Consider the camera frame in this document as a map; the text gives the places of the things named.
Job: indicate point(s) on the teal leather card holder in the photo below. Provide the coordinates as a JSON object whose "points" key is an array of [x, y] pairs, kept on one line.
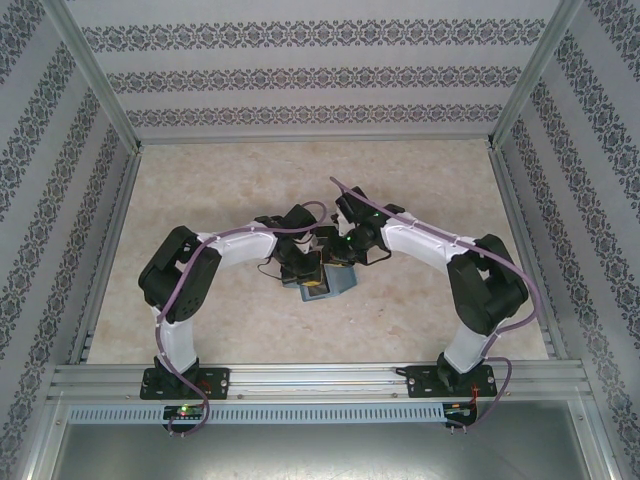
{"points": [[342, 282]]}

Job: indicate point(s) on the black credit card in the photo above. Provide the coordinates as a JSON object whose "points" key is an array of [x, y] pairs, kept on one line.
{"points": [[316, 291]]}

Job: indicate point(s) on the clear plastic box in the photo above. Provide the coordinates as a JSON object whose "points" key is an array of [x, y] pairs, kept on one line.
{"points": [[326, 235]]}

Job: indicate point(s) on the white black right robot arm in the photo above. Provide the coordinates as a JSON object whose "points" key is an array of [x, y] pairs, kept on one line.
{"points": [[420, 242]]}

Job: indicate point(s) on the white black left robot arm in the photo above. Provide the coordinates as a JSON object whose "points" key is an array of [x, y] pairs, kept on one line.
{"points": [[240, 247]]}

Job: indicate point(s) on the small green circuit board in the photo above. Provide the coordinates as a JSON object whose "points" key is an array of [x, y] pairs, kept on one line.
{"points": [[182, 411], [460, 410]]}

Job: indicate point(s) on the grey sheet metal panel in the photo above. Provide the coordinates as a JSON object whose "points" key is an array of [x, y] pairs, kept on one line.
{"points": [[320, 450]]}

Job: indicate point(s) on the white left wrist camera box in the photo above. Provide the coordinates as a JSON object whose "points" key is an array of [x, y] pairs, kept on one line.
{"points": [[302, 247]]}

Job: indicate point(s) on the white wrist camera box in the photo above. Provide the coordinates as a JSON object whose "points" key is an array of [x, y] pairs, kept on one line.
{"points": [[302, 247], [342, 225]]}

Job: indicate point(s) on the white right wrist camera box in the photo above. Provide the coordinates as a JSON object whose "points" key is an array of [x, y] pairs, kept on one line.
{"points": [[342, 225]]}

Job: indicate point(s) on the long aluminium mounting rail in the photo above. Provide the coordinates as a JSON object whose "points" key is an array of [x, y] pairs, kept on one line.
{"points": [[320, 382]]}

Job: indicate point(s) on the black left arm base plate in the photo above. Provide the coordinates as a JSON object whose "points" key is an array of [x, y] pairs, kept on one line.
{"points": [[220, 382]]}

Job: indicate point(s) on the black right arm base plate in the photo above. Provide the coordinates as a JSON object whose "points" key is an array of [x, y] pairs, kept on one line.
{"points": [[420, 382]]}

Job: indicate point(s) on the aluminium side rail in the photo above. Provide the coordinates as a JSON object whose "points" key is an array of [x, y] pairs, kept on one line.
{"points": [[518, 225], [109, 250]]}

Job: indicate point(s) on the aluminium frame post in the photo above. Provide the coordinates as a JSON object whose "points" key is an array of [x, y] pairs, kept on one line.
{"points": [[531, 75], [94, 75]]}

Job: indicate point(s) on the aluminium frame leg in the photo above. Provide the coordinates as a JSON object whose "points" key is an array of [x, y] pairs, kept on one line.
{"points": [[44, 440], [603, 440]]}

